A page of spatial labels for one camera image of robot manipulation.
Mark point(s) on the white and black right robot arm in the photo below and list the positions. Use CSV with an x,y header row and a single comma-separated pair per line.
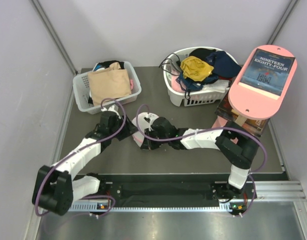
x,y
237,145

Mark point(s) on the pink two-tier wooden shelf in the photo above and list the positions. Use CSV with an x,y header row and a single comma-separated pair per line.
x,y
251,104

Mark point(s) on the black garment in round basket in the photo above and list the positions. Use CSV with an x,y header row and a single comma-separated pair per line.
x,y
202,53

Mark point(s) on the Nineteen Eighty-Four book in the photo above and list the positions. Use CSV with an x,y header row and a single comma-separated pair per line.
x,y
267,73

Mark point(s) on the navy blue garment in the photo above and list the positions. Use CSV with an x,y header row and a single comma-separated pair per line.
x,y
223,65

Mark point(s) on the black garment in rectangular basket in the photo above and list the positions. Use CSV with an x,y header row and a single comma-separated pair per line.
x,y
108,64

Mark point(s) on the pink garment in round basket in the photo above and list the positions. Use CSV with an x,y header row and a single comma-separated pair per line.
x,y
175,85

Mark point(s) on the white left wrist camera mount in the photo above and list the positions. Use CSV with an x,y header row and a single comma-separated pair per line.
x,y
113,108

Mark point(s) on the yellow garment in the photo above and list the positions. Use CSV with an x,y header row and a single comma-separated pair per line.
x,y
195,69

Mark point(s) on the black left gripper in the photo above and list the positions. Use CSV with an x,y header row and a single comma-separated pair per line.
x,y
128,129

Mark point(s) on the white mesh laundry bag pink zipper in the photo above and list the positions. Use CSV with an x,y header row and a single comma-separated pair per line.
x,y
138,137

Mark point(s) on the beige folded garment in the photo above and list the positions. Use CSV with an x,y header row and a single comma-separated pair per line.
x,y
109,83

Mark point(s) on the white garment in round basket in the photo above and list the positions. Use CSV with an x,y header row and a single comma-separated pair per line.
x,y
221,86

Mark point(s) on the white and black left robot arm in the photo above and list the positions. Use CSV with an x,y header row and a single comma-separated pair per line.
x,y
56,188

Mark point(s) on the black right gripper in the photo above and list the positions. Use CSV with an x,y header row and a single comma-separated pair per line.
x,y
149,145

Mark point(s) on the stack of dark books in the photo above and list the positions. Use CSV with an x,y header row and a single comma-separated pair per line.
x,y
224,111

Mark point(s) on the round white laundry basket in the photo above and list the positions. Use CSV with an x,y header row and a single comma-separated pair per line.
x,y
201,97

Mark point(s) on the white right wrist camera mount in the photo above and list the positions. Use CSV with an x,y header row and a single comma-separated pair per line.
x,y
149,119

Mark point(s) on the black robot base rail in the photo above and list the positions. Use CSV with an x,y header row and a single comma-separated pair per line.
x,y
168,190

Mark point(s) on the rectangular white plastic basket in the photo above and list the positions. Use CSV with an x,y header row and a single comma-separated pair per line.
x,y
81,90

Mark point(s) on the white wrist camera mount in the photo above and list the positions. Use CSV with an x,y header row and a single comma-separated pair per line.
x,y
113,108
149,119

